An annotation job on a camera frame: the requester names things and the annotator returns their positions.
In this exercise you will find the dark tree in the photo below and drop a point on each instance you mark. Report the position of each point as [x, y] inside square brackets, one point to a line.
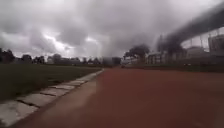
[137, 51]
[168, 45]

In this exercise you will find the red running track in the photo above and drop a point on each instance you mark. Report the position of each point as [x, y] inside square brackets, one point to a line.
[143, 100]

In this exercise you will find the pale building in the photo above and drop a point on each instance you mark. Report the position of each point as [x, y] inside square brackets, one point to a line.
[186, 55]

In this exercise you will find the grass field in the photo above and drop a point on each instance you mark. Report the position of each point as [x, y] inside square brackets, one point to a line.
[30, 76]

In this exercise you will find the grey concrete slab kerb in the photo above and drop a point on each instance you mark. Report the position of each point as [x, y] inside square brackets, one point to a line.
[31, 99]

